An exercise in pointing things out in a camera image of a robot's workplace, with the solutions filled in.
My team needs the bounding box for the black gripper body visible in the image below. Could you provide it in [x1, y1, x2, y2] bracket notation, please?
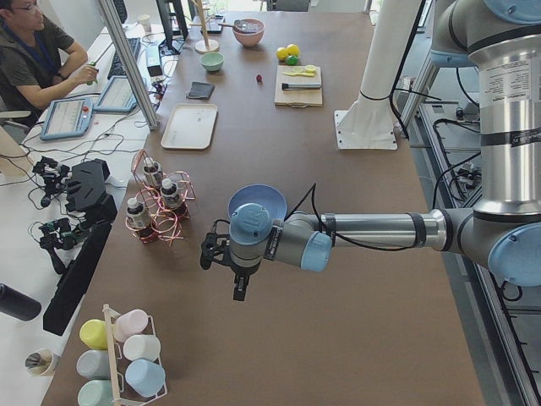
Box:
[199, 219, 232, 270]

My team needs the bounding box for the blue plate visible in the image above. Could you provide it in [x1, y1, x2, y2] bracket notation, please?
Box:
[227, 184, 287, 220]

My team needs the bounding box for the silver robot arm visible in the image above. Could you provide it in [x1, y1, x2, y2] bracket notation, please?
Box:
[200, 1, 540, 300]

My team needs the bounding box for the drink bottle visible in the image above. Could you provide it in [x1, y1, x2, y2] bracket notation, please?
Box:
[160, 178, 182, 210]
[143, 157, 163, 187]
[127, 197, 151, 230]

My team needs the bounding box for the pink cup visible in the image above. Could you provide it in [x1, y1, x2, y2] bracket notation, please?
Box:
[112, 309, 148, 343]

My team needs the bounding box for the white cup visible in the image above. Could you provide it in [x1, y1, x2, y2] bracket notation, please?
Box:
[123, 334, 161, 362]

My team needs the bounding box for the cream rabbit tray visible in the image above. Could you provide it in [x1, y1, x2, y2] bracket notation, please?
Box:
[161, 103, 218, 150]

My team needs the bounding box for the blue cup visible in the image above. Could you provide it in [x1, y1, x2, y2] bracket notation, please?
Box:
[125, 359, 166, 398]

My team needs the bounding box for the black equipment block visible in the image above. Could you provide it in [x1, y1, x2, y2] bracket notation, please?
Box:
[40, 158, 117, 336]

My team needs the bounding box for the yellow cup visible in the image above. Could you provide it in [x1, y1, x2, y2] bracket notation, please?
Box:
[79, 319, 107, 350]

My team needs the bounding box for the grey folded cloth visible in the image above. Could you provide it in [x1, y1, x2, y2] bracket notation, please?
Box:
[186, 81, 215, 100]

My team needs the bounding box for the grey cup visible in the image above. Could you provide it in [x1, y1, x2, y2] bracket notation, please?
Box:
[76, 349, 110, 380]

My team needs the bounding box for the steel muddler black tip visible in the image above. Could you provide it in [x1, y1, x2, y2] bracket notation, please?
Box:
[281, 83, 322, 91]

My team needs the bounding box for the wooden cutting board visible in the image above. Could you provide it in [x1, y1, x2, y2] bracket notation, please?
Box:
[274, 64, 323, 107]

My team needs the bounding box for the blue teach pendant right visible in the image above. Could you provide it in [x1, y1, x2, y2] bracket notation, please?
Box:
[94, 76, 137, 113]

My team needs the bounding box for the blue teach pendant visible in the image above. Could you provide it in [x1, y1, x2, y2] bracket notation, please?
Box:
[40, 97, 94, 141]
[94, 76, 137, 113]

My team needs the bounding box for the green cup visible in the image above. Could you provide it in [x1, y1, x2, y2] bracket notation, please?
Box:
[77, 380, 113, 406]

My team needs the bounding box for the green bowl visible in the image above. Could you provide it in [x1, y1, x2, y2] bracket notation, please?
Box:
[199, 52, 225, 72]

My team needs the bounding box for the yellow plastic knife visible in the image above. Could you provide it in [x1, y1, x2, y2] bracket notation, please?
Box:
[281, 70, 316, 77]

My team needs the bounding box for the blue teach pendant left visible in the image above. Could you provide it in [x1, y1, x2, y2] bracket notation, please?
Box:
[40, 97, 94, 141]

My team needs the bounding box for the wooden stand round base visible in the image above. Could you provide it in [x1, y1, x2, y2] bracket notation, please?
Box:
[189, 0, 221, 54]

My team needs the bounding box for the green lime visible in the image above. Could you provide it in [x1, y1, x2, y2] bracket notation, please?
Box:
[285, 55, 298, 66]

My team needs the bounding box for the black keyboard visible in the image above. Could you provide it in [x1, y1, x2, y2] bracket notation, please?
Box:
[107, 37, 142, 80]

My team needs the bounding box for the whole lemon lower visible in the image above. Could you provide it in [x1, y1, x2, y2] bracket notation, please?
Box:
[276, 47, 289, 61]

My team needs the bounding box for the whole lemon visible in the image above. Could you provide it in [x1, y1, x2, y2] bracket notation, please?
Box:
[286, 44, 300, 57]
[276, 47, 289, 61]

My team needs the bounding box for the black flask bottle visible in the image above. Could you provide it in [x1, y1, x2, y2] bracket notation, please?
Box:
[0, 283, 41, 321]

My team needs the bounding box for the paper cup with items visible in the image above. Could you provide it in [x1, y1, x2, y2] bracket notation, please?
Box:
[25, 348, 60, 376]

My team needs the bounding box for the whole lemon upper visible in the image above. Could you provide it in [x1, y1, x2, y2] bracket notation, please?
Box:
[286, 44, 300, 57]

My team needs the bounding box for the pink bowl with ice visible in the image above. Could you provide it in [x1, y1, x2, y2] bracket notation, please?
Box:
[232, 19, 265, 47]

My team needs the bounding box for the steel ice scoop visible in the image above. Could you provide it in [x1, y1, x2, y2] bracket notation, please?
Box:
[220, 19, 260, 34]

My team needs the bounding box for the seated person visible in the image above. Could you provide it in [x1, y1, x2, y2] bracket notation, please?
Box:
[1, 1, 98, 127]

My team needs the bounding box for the copper wire bottle rack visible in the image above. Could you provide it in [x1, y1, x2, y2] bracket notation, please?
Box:
[125, 150, 195, 244]

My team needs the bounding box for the aluminium frame post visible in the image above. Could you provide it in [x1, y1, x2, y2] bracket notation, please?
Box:
[96, 0, 158, 130]

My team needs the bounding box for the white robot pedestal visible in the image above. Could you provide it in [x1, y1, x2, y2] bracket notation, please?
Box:
[335, 0, 424, 150]

